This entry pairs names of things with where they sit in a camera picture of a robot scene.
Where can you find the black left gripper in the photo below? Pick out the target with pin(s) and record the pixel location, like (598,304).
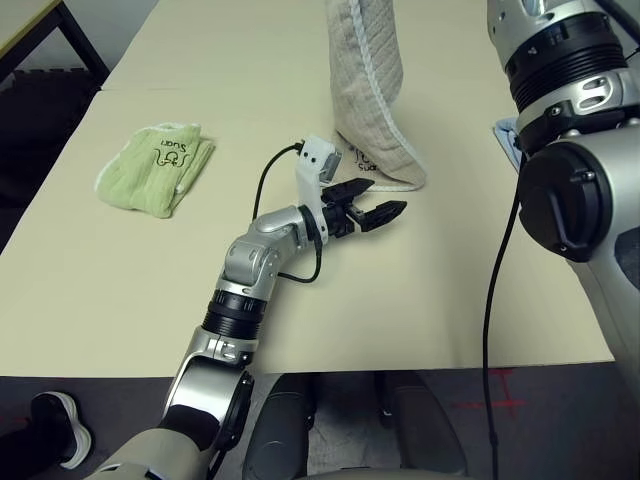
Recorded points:
(340,220)

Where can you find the beige towel with white trim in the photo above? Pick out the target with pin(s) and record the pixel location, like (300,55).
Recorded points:
(365,75)

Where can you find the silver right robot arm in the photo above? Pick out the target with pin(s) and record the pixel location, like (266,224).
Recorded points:
(565,50)

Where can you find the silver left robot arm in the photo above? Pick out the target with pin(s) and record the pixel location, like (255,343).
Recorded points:
(250,250)

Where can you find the blue folded towel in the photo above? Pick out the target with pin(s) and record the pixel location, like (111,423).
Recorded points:
(505,137)

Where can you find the green folded towel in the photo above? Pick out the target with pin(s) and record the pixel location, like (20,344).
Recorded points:
(145,175)

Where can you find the grey robot right leg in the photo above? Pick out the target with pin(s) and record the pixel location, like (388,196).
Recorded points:
(425,430)

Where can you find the grey robot leg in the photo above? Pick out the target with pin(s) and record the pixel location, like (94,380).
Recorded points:
(275,430)
(425,430)

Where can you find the grey robot left leg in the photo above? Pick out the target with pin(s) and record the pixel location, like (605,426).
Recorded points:
(275,430)

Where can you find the black foam floor mat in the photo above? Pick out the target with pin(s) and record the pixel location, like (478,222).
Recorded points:
(40,125)

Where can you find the black and white sneaker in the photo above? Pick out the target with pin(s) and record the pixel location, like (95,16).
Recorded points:
(70,425)

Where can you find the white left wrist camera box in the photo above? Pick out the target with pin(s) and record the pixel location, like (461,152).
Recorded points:
(312,170)

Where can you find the side table with black frame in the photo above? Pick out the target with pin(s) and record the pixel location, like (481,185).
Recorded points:
(25,20)

